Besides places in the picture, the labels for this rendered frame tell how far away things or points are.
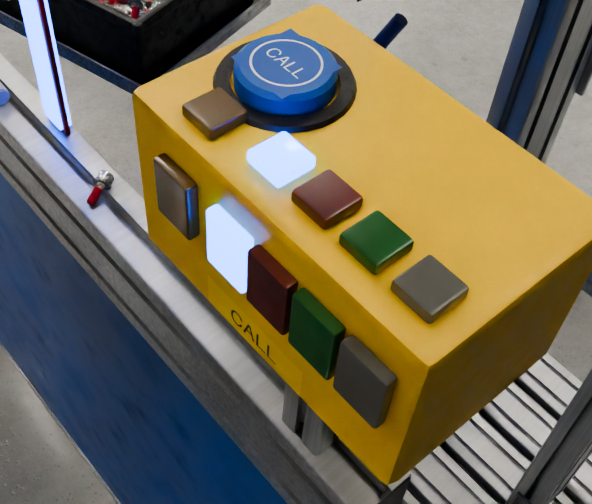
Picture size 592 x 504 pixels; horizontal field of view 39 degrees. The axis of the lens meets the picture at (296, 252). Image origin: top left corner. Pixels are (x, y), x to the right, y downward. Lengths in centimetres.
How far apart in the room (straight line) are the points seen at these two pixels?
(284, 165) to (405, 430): 10
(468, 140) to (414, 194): 4
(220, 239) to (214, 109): 5
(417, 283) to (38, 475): 121
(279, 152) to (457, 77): 183
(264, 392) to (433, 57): 173
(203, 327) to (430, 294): 27
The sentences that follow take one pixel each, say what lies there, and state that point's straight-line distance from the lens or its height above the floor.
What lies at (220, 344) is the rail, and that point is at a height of 86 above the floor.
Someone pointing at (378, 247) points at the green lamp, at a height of 108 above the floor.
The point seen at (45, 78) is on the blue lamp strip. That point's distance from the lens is 60.
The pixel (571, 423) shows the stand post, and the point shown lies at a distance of 112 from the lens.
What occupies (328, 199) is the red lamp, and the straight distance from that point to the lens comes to 28.
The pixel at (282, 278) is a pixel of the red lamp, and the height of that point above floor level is 106.
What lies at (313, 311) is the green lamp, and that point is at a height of 106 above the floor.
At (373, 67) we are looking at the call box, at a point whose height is 107.
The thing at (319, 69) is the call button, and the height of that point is 108.
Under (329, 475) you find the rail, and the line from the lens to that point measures 46.
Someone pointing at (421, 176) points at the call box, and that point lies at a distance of 30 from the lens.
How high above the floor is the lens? 128
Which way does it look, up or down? 51 degrees down
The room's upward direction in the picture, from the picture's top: 6 degrees clockwise
